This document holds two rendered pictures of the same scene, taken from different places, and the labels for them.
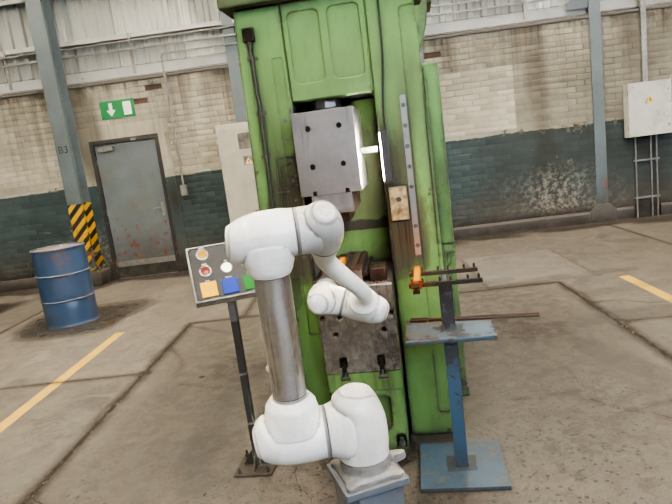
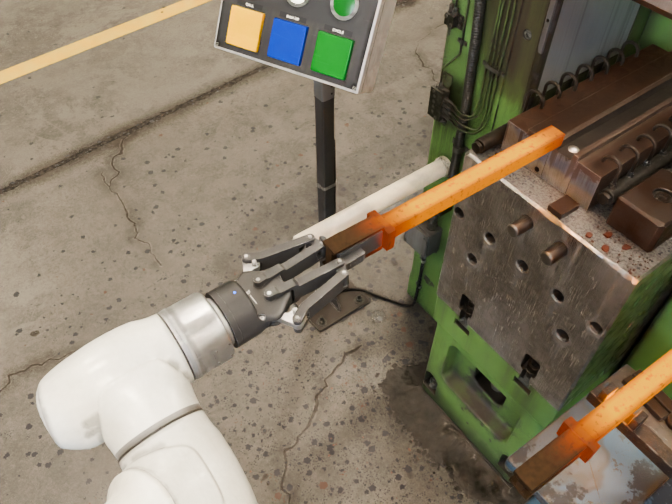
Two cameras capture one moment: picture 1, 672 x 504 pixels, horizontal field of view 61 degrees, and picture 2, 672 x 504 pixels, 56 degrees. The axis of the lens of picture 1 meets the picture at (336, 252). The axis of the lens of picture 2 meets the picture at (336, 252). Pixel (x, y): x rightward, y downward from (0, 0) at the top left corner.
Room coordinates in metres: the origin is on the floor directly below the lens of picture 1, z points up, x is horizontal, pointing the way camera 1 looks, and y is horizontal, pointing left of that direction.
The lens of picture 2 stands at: (1.95, -0.34, 1.68)
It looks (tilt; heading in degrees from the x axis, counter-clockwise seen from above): 50 degrees down; 46
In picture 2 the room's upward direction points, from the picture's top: straight up
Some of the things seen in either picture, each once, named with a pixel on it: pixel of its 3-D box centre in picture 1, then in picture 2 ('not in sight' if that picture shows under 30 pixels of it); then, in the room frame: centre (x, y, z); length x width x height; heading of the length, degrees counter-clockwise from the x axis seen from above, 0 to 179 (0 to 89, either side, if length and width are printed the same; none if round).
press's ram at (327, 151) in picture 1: (339, 150); not in sight; (2.99, -0.09, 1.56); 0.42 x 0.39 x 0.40; 172
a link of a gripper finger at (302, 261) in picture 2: not in sight; (291, 268); (2.26, 0.05, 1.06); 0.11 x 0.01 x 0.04; 177
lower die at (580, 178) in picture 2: (346, 266); (624, 115); (2.99, -0.04, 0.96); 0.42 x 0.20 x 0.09; 172
